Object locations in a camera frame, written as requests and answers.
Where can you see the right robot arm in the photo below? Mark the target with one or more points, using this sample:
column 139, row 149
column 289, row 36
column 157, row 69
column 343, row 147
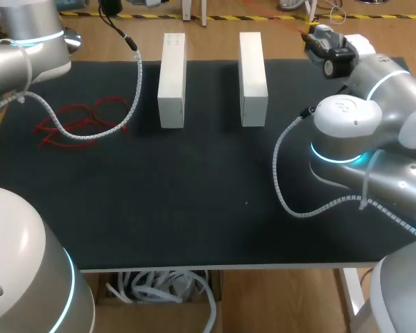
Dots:
column 385, row 90

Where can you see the white block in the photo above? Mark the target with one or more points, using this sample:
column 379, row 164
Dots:
column 172, row 76
column 253, row 76

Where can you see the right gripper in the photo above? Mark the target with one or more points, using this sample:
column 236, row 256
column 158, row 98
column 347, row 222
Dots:
column 339, row 59

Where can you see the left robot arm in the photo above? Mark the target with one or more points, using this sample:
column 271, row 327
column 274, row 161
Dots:
column 24, row 62

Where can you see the white stand legs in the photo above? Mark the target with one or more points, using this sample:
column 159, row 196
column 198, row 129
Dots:
column 204, row 12

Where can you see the cardboard box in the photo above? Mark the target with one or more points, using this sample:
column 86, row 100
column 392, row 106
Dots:
column 159, row 312

